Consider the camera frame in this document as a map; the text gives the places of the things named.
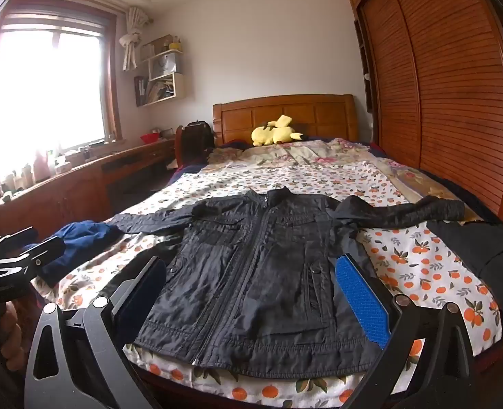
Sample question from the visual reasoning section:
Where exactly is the wooden desk cabinet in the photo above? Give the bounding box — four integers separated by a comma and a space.
0, 138, 178, 244

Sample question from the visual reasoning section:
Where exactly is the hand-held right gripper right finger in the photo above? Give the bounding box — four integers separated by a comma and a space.
334, 253, 476, 409

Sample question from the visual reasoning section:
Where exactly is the floral quilt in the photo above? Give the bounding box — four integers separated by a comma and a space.
209, 137, 452, 207

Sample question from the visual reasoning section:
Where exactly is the wooden slatted wardrobe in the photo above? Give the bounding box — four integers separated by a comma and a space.
344, 0, 503, 231

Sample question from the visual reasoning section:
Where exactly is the black jacket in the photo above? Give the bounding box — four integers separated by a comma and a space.
111, 186, 467, 381

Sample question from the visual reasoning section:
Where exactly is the dark cloth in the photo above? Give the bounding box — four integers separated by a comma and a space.
430, 216, 503, 325

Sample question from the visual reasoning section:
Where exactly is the black backpack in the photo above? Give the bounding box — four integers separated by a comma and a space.
182, 120, 215, 166

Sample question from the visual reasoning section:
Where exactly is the person's left hand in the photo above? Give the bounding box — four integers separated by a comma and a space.
0, 298, 25, 361

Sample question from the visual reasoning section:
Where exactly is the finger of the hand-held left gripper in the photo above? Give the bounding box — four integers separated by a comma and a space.
4, 236, 65, 274
0, 226, 39, 265

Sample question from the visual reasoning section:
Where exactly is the tied white curtain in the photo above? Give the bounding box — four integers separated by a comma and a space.
119, 6, 152, 71

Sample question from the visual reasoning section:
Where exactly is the wooden headboard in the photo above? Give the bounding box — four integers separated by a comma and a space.
212, 94, 360, 148

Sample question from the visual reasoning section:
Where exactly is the pink bottle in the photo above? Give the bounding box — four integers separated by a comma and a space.
32, 149, 52, 182

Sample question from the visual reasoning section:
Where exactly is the blue garment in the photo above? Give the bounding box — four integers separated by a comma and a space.
24, 220, 123, 287

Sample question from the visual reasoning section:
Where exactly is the navy red blanket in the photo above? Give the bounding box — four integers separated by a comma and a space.
166, 163, 212, 185

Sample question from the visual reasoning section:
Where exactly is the wooden chair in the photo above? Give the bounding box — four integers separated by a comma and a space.
174, 124, 215, 170

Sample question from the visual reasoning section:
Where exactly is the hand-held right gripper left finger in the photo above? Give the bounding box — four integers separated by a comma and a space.
24, 256, 167, 409

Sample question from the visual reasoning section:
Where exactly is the orange print bed sheet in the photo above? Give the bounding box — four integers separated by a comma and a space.
34, 160, 503, 408

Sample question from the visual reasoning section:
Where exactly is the white wall shelf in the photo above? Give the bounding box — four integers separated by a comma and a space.
133, 34, 187, 108

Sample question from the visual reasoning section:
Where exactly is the yellow plush toy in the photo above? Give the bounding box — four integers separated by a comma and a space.
251, 115, 308, 148

